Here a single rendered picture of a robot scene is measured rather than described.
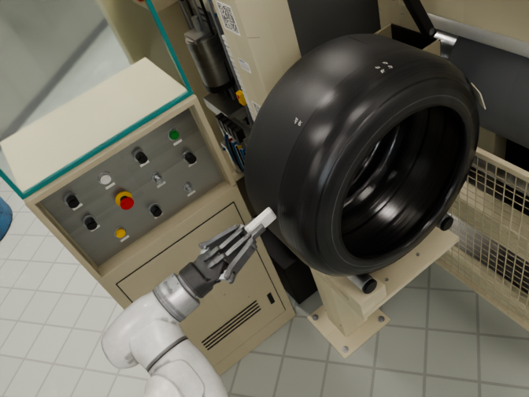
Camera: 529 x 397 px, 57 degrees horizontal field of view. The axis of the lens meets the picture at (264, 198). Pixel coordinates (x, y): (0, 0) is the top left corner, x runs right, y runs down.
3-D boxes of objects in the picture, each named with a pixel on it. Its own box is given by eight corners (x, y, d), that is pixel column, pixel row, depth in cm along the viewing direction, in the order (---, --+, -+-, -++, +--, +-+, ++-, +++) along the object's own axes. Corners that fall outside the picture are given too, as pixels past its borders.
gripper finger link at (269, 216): (246, 229, 103) (247, 231, 102) (270, 208, 104) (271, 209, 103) (251, 237, 105) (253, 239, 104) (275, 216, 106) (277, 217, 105)
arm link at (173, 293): (147, 281, 101) (169, 262, 102) (170, 300, 107) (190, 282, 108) (164, 309, 95) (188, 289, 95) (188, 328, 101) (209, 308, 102)
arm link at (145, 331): (159, 288, 108) (196, 334, 104) (104, 336, 106) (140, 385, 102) (144, 283, 97) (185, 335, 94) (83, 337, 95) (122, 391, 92)
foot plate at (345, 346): (307, 318, 225) (306, 316, 223) (350, 283, 231) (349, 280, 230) (345, 359, 207) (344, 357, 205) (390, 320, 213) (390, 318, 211)
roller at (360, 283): (288, 226, 149) (283, 217, 146) (299, 217, 150) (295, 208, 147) (366, 297, 125) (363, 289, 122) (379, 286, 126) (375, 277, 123)
